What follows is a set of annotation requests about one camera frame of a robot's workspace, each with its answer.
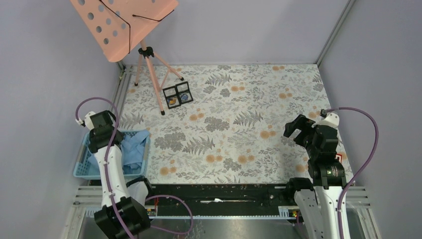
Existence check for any pink perforated music stand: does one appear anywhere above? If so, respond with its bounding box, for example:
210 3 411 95
70 0 184 115

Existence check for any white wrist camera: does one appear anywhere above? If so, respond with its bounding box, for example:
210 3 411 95
314 110 340 129
75 111 96 130

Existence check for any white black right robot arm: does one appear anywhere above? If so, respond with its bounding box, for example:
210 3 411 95
284 113 350 239

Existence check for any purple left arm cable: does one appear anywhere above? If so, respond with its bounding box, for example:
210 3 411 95
75 97 194 239

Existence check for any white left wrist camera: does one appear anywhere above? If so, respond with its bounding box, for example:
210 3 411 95
75 111 96 130

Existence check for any black four-compartment brooch tray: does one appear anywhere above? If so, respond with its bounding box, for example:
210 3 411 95
162 82 194 109

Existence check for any light blue button shirt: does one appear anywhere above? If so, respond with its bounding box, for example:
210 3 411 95
84 129 150 178

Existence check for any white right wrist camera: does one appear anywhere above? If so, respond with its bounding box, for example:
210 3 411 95
314 110 340 129

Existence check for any light blue plastic basket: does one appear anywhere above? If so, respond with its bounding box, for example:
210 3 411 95
73 137 150 180

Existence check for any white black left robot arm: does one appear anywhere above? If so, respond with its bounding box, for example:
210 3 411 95
85 111 154 239

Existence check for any red white grid block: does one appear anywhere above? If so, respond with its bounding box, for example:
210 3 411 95
335 153 343 163

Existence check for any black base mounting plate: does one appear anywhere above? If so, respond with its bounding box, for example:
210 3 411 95
122 183 318 217

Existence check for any floral patterned table mat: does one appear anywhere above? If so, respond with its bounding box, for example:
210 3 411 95
120 64 330 184

